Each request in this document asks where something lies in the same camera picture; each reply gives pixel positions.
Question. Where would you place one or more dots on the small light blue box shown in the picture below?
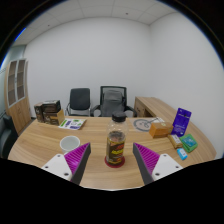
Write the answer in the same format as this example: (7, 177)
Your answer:
(182, 154)

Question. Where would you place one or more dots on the black mesh office chair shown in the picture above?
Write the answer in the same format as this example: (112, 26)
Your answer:
(112, 101)

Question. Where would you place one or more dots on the black padded office chair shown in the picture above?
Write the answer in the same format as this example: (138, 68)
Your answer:
(80, 98)

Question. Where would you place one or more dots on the black armchair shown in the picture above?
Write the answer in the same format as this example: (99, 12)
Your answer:
(6, 136)

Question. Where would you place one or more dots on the white mug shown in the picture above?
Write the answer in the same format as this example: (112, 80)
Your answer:
(68, 143)

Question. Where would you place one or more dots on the white green purple leaflet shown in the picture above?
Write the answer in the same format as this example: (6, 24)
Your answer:
(71, 124)

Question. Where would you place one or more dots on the clear black-capped drink bottle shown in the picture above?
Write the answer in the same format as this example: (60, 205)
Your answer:
(116, 146)

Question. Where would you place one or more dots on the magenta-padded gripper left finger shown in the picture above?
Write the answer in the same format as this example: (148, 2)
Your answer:
(60, 165)

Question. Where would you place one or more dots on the wooden side desk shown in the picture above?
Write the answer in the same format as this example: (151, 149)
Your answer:
(151, 105)

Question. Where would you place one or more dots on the small tan packet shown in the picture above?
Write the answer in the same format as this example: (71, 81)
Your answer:
(175, 141)

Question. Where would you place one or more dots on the wooden glass-door shelf cabinet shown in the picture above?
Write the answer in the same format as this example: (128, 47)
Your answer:
(18, 113)

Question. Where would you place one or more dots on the large dark brown box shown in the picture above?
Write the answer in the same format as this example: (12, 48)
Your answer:
(50, 106)

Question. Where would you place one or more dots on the green flat box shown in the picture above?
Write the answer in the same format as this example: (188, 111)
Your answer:
(189, 142)

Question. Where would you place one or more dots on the orange wooden box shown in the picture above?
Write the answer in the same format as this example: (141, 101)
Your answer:
(160, 130)

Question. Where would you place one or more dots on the tan cardboard box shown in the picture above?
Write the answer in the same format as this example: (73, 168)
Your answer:
(57, 118)

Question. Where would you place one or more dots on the small dark brown box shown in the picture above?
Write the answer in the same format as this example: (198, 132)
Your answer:
(38, 112)

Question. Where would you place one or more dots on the purple standing card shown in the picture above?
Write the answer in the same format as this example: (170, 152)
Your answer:
(181, 121)

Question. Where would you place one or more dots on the round grey printed mat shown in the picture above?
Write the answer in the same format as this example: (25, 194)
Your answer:
(141, 125)

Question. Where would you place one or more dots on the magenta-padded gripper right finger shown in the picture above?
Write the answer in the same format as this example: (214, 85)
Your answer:
(164, 165)

